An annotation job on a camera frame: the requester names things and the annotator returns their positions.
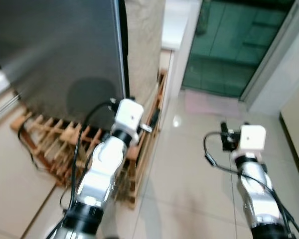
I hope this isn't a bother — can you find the small grey fridge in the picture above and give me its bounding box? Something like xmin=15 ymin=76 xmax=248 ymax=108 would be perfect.
xmin=0 ymin=0 xmax=130 ymax=120

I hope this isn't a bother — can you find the pink floor mat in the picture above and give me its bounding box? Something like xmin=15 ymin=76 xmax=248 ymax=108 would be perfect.
xmin=184 ymin=90 xmax=242 ymax=118

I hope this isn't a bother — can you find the beige curtain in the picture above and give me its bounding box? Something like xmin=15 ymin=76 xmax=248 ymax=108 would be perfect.
xmin=124 ymin=0 xmax=166 ymax=108

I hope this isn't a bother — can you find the green glass door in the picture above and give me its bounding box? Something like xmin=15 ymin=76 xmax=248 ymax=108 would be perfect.
xmin=182 ymin=0 xmax=296 ymax=98

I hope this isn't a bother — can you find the wooden wine rack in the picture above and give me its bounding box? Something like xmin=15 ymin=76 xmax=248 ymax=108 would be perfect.
xmin=11 ymin=70 xmax=168 ymax=209

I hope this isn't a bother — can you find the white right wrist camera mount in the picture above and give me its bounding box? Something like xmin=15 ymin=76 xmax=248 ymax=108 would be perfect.
xmin=238 ymin=124 xmax=267 ymax=153

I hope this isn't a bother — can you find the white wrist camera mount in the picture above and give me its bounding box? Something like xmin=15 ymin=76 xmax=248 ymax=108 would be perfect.
xmin=113 ymin=99 xmax=145 ymax=136
xmin=238 ymin=124 xmax=267 ymax=153

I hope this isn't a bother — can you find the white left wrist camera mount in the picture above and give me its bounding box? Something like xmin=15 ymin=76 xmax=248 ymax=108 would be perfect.
xmin=113 ymin=99 xmax=145 ymax=136

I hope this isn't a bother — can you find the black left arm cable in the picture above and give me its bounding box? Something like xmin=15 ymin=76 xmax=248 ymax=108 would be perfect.
xmin=45 ymin=100 xmax=118 ymax=239

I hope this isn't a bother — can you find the grey door frame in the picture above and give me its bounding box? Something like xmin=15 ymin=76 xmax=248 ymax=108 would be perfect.
xmin=239 ymin=0 xmax=299 ymax=116

